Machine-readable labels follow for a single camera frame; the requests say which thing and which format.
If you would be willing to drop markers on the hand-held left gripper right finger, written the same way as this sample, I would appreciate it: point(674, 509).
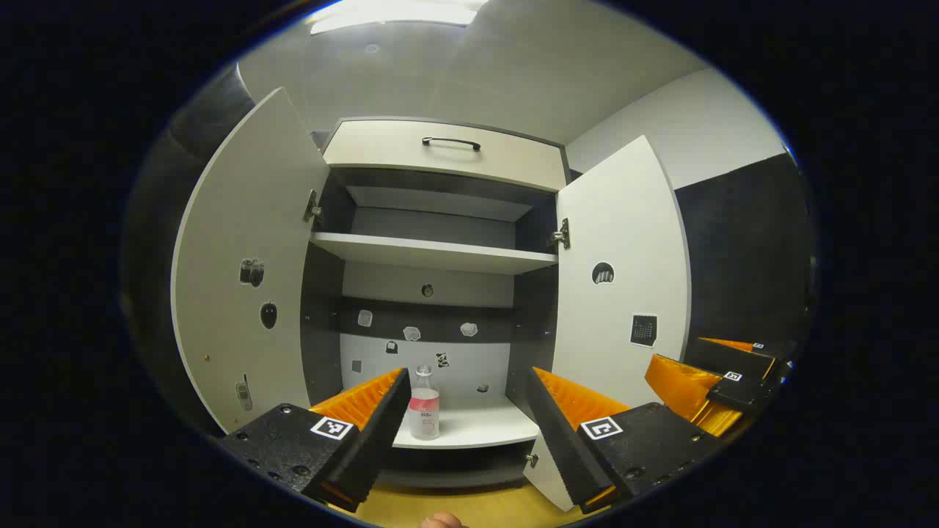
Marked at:
point(557, 440)

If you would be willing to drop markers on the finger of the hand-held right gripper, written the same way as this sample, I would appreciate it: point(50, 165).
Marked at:
point(682, 389)
point(733, 356)

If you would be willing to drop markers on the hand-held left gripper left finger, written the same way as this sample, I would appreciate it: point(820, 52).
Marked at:
point(381, 440)

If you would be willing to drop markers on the clear bottle with pink label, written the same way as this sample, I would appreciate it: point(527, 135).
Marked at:
point(424, 414)

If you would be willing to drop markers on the white cabinet door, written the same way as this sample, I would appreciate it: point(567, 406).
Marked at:
point(623, 220)
point(242, 220)

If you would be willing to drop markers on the white and grey cabinet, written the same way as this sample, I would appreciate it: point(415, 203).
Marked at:
point(440, 253)

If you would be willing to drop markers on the black backdrop cloth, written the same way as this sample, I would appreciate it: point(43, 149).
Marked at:
point(748, 249)

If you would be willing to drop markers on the ceiling light panel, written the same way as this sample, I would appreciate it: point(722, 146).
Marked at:
point(396, 15)

